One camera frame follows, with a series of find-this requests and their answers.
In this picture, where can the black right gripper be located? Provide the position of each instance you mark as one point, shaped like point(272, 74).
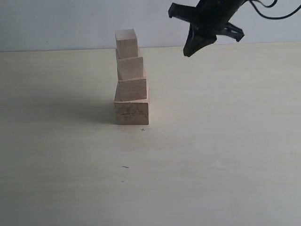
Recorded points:
point(207, 19)

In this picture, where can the smallest wooden cube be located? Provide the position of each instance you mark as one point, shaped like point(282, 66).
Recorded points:
point(126, 43)

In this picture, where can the small wooden cube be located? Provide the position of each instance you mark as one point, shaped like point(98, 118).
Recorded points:
point(130, 68)

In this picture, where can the medium wooden cube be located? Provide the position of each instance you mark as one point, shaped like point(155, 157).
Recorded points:
point(131, 90)

